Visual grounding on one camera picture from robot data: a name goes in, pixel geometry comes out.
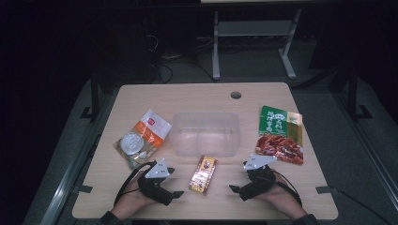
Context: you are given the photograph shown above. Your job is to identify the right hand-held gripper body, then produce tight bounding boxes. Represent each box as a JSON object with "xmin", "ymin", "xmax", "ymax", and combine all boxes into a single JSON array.
[{"xmin": 239, "ymin": 153, "xmax": 278, "ymax": 202}]

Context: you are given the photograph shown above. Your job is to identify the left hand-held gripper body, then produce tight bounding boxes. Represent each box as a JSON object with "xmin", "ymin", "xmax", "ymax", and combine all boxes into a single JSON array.
[{"xmin": 137, "ymin": 157, "xmax": 176, "ymax": 206}]

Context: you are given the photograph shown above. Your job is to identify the small red yellow box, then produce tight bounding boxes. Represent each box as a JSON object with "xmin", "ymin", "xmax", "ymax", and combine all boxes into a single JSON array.
[{"xmin": 188, "ymin": 155, "xmax": 219, "ymax": 196}]

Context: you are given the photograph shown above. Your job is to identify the orange white food packet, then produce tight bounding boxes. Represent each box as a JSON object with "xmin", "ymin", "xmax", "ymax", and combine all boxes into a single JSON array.
[{"xmin": 113, "ymin": 109, "xmax": 173, "ymax": 172}]

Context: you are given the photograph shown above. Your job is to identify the green red seasoning packet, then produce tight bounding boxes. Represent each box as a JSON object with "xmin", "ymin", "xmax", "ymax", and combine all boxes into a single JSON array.
[{"xmin": 255, "ymin": 105, "xmax": 305, "ymax": 166}]

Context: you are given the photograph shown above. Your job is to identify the clear plastic container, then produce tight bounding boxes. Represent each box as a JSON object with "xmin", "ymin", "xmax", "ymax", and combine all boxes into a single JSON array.
[{"xmin": 170, "ymin": 112, "xmax": 241, "ymax": 158}]

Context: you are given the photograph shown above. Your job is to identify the black metal stand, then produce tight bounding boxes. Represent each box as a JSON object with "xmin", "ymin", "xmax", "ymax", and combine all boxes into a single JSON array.
[
  {"xmin": 328, "ymin": 62, "xmax": 374, "ymax": 123},
  {"xmin": 79, "ymin": 70, "xmax": 101, "ymax": 123}
]

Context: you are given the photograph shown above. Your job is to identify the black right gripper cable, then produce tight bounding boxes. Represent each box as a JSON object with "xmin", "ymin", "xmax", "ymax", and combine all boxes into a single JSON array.
[{"xmin": 271, "ymin": 168, "xmax": 304, "ymax": 208}]

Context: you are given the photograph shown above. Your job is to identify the aluminium rail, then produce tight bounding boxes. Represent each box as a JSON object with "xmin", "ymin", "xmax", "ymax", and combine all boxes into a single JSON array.
[
  {"xmin": 331, "ymin": 90, "xmax": 398, "ymax": 203},
  {"xmin": 39, "ymin": 90, "xmax": 121, "ymax": 225}
]

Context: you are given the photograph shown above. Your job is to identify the black floor cables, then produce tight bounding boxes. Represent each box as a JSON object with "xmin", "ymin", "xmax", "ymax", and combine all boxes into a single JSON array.
[{"xmin": 146, "ymin": 32, "xmax": 217, "ymax": 84}]

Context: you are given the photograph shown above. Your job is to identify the thin black floor cable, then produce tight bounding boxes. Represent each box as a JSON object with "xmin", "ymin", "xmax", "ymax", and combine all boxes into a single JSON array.
[{"xmin": 338, "ymin": 187, "xmax": 393, "ymax": 225}]

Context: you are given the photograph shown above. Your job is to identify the grey metal table frame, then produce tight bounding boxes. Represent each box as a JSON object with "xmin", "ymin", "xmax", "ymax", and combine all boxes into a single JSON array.
[{"xmin": 211, "ymin": 8, "xmax": 303, "ymax": 81}]

